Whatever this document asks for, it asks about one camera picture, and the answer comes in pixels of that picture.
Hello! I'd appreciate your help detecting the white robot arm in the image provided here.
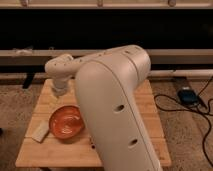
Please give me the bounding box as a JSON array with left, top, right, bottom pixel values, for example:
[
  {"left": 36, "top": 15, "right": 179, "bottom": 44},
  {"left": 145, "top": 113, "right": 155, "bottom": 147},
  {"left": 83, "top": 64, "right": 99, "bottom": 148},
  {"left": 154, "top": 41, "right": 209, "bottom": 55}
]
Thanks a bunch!
[{"left": 45, "top": 45, "right": 163, "bottom": 171}]

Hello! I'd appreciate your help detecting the blue black device on floor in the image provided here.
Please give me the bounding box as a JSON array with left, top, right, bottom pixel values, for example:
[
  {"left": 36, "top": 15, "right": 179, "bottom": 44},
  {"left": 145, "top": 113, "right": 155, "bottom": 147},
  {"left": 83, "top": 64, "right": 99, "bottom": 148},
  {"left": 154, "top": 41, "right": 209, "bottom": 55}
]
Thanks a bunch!
[{"left": 178, "top": 87, "right": 199, "bottom": 106}]

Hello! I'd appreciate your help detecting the black cable on floor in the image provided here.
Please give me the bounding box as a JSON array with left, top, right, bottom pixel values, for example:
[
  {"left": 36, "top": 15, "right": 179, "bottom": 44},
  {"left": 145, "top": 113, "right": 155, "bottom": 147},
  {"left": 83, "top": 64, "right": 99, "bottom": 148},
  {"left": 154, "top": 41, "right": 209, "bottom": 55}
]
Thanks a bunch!
[{"left": 153, "top": 76, "right": 213, "bottom": 168}]

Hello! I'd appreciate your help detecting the wooden cutting board table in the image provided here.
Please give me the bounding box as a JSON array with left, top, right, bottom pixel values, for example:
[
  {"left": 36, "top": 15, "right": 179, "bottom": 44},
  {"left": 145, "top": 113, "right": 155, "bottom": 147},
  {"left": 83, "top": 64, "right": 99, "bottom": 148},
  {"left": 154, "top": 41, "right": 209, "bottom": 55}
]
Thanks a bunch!
[{"left": 15, "top": 79, "right": 171, "bottom": 168}]

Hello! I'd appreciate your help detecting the orange ceramic bowl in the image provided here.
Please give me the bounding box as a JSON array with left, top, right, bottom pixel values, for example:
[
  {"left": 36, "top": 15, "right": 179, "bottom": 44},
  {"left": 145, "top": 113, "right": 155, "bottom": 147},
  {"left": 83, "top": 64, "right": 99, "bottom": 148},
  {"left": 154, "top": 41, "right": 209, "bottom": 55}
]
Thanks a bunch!
[{"left": 49, "top": 105, "right": 84, "bottom": 140}]

